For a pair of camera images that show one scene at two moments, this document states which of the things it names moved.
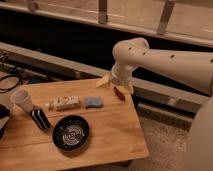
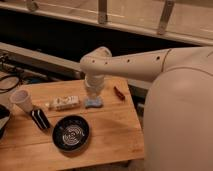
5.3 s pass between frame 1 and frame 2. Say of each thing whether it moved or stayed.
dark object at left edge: stayed
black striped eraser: stayed
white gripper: moved
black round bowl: stayed
